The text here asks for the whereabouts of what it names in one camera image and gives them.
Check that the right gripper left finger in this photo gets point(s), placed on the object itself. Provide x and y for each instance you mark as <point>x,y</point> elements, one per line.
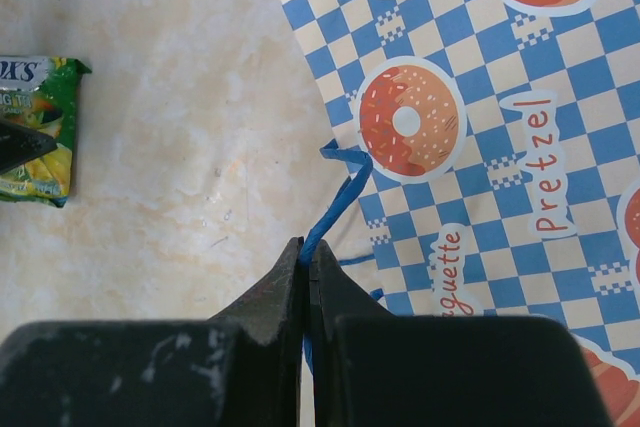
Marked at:
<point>241,367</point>

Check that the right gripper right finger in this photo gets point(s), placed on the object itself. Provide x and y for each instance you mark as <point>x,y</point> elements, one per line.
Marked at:
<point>373,368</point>

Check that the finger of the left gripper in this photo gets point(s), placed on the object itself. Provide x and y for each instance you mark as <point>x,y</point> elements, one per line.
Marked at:
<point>20,145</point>

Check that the green candy bag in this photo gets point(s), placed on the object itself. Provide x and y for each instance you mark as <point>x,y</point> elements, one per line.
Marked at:
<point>41,93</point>

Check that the blue checkered paper bag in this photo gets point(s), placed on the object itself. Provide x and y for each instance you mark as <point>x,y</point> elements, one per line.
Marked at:
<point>504,136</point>

